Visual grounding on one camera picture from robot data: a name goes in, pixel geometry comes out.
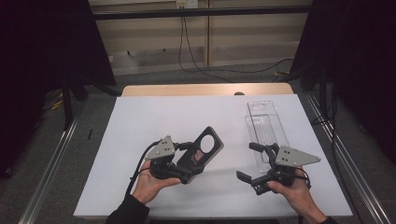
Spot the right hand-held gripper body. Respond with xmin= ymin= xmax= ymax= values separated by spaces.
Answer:
xmin=268 ymin=145 xmax=322 ymax=189

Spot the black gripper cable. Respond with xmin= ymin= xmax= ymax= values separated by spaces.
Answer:
xmin=293 ymin=167 xmax=313 ymax=191
xmin=124 ymin=140 xmax=162 ymax=199

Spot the yellow cable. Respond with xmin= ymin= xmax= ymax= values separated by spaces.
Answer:
xmin=49 ymin=92 xmax=65 ymax=111

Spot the person's left hand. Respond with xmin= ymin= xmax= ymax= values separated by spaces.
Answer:
xmin=132 ymin=160 xmax=182 ymax=205

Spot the person's right hand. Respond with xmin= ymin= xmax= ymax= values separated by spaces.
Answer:
xmin=267 ymin=166 xmax=328 ymax=224

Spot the black metal stand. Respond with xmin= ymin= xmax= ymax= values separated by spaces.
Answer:
xmin=61 ymin=76 xmax=76 ymax=131
xmin=318 ymin=70 xmax=329 ymax=126

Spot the dark phone case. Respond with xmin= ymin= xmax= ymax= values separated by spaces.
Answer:
xmin=172 ymin=125 xmax=225 ymax=185

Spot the clear plastic box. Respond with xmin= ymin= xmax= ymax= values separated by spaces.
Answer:
xmin=244 ymin=100 xmax=290 ymax=174

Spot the white wall socket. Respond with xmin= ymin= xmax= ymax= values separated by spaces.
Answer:
xmin=176 ymin=0 xmax=200 ymax=9

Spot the white table mat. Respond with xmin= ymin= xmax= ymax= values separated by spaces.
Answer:
xmin=73 ymin=93 xmax=354 ymax=219

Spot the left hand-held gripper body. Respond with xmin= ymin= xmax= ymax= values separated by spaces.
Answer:
xmin=145 ymin=134 xmax=185 ymax=182

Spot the black curtain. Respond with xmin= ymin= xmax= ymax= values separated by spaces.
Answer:
xmin=0 ymin=0 xmax=117 ymax=179
xmin=290 ymin=0 xmax=396 ymax=164

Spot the aluminium floor rail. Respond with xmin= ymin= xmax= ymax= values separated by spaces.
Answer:
xmin=305 ymin=92 xmax=392 ymax=224
xmin=18 ymin=102 xmax=86 ymax=224

